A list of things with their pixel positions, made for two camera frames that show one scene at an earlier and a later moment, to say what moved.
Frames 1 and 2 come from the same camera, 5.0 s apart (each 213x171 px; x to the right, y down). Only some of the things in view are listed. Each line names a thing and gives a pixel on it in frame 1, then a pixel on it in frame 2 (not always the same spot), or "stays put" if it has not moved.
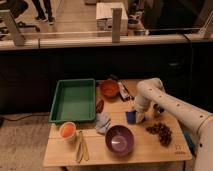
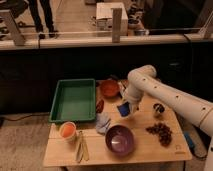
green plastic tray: x=74 y=101 stays put
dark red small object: x=99 y=106 stays put
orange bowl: x=109 y=88 stays put
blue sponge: x=131 y=116 → x=124 y=109
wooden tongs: x=82 y=148 stays put
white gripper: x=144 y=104 → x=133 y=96
